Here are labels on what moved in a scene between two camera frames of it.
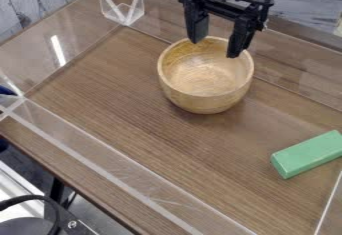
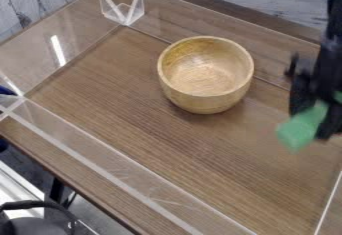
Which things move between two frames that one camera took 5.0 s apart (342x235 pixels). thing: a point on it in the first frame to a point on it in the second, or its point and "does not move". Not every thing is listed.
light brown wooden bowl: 200,79 does not move
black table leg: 56,190 does not move
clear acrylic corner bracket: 124,13 does not move
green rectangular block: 307,155 to 298,130
